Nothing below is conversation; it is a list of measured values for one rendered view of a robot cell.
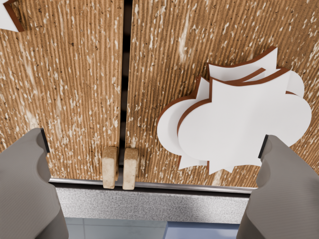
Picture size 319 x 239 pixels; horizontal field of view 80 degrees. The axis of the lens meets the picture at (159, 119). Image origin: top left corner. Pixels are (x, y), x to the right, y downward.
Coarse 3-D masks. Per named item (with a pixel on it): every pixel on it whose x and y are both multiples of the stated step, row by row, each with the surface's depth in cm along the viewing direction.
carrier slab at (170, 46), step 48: (144, 0) 18; (192, 0) 19; (240, 0) 19; (288, 0) 19; (144, 48) 21; (192, 48) 21; (240, 48) 21; (288, 48) 21; (144, 96) 23; (144, 144) 27
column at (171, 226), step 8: (168, 224) 50; (176, 224) 50; (184, 224) 50; (192, 224) 51; (200, 224) 51; (208, 224) 51; (216, 224) 52; (224, 224) 52; (232, 224) 52; (168, 232) 50; (176, 232) 50; (184, 232) 50; (192, 232) 51; (200, 232) 51; (208, 232) 51; (216, 232) 51; (224, 232) 51; (232, 232) 52
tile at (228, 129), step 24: (288, 72) 18; (216, 96) 19; (240, 96) 19; (264, 96) 19; (288, 96) 19; (192, 120) 20; (216, 120) 20; (240, 120) 20; (264, 120) 20; (288, 120) 21; (192, 144) 22; (216, 144) 22; (240, 144) 22; (288, 144) 22; (216, 168) 24
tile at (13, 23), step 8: (0, 0) 17; (8, 0) 17; (0, 8) 17; (8, 8) 18; (0, 16) 18; (8, 16) 18; (16, 16) 19; (0, 24) 18; (8, 24) 18; (16, 24) 18
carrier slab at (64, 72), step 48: (48, 0) 18; (96, 0) 18; (0, 48) 20; (48, 48) 20; (96, 48) 20; (0, 96) 23; (48, 96) 23; (96, 96) 23; (0, 144) 26; (48, 144) 26; (96, 144) 27
